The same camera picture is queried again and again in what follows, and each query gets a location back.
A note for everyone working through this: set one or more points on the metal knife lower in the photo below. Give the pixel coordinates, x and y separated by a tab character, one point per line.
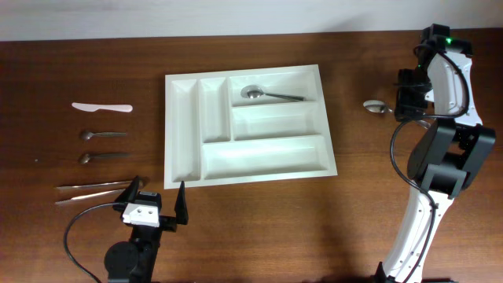
88	196

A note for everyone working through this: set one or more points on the metal spoon in tray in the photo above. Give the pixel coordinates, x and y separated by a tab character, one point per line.
254	91

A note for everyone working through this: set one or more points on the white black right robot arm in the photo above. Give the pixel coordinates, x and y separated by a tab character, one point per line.
437	94

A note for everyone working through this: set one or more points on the metal knife upper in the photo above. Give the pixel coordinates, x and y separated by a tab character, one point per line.
104	185

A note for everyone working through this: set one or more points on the pink plastic knife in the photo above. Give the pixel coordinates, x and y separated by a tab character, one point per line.
94	107

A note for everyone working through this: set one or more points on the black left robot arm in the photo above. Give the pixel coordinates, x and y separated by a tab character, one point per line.
134	260

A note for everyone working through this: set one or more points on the metal knife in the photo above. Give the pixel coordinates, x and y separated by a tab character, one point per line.
104	185
88	196

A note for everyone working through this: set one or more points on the small metal teaspoon upper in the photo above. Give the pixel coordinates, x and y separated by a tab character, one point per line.
86	135

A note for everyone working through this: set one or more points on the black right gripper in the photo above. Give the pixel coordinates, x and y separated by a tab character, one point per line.
402	100

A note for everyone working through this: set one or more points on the small metal teaspoon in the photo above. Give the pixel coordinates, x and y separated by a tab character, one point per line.
86	135
88	157

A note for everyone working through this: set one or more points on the small metal teaspoon lower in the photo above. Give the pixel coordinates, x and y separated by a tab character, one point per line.
88	157

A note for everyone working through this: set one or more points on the large metal spoon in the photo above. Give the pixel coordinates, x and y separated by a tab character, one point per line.
381	107

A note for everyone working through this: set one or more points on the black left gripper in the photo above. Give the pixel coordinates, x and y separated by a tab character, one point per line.
169	223

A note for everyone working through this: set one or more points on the white plastic cutlery tray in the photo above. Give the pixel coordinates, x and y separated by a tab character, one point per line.
214	136

